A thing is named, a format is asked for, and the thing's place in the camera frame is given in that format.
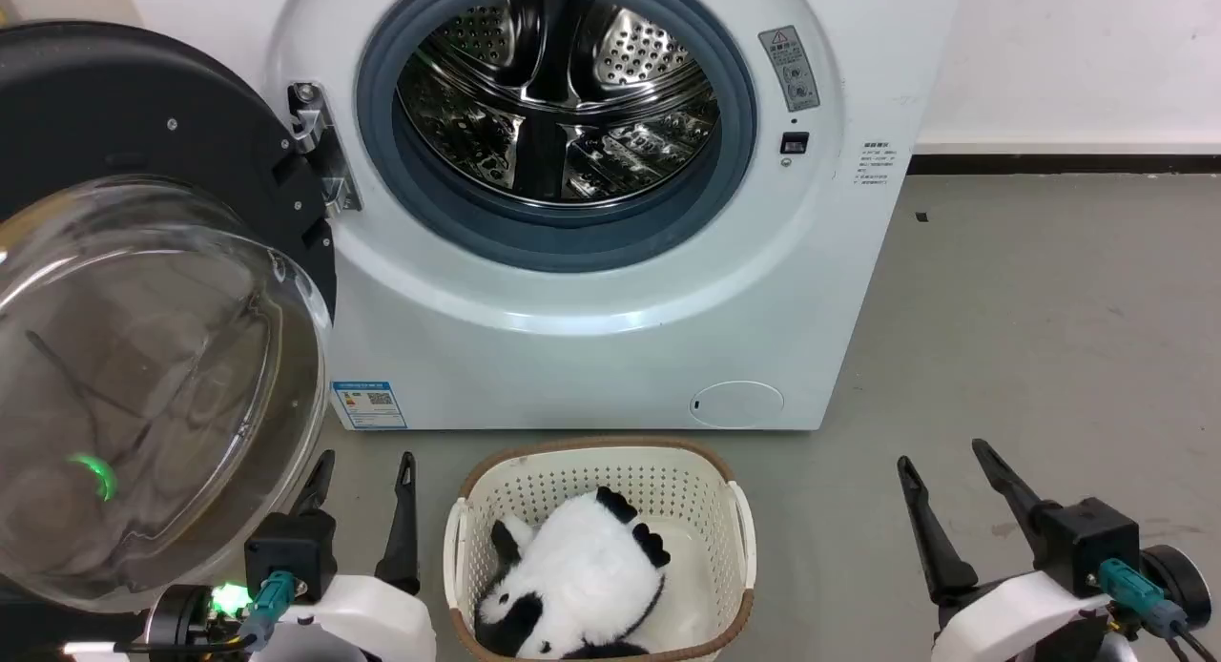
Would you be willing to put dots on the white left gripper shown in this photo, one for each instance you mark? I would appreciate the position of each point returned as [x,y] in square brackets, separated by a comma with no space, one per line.
[367,619]

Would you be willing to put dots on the white front-load washing machine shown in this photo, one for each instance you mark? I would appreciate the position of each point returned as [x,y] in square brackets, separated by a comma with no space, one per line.
[572,347]

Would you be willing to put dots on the metal door hinge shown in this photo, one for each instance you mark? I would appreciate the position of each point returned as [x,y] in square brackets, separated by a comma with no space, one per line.
[320,147]

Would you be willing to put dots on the black round glass washer door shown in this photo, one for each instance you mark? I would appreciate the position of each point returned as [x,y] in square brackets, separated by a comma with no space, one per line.
[143,290]

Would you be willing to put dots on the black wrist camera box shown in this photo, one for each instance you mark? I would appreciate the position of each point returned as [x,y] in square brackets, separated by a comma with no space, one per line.
[291,552]
[1087,543]

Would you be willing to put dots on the black and white panda plush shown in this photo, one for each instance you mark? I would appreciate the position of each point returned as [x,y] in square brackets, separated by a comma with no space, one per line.
[582,576]

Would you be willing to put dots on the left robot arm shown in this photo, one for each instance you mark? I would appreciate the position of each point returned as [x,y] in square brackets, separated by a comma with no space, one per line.
[181,624]

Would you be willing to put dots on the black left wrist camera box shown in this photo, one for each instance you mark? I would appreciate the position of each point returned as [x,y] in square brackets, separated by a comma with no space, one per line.
[291,552]

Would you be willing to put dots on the stainless steel perforated drum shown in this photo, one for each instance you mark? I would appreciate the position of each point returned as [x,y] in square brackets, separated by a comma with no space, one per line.
[558,99]

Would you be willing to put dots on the black wall baseboard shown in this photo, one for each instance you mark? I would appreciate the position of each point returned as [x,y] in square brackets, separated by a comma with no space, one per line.
[1064,163]

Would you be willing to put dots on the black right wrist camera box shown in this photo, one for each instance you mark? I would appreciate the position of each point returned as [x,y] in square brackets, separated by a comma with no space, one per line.
[1087,543]

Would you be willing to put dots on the blue energy label sticker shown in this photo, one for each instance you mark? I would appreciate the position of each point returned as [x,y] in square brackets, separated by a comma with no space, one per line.
[368,405]

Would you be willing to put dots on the grey warning sticker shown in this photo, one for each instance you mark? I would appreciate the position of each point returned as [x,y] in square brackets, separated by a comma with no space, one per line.
[790,69]

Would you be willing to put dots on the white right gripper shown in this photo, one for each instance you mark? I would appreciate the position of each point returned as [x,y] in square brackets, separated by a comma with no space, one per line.
[1011,619]

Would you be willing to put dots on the round white filter cover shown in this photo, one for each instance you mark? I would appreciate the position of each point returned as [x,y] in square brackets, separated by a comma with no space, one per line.
[736,403]

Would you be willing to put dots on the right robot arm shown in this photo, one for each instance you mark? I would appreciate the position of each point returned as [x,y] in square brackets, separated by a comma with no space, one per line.
[1178,586]

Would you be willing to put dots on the cream plastic laundry basket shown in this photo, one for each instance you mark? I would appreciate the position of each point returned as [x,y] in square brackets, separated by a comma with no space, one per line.
[696,509]

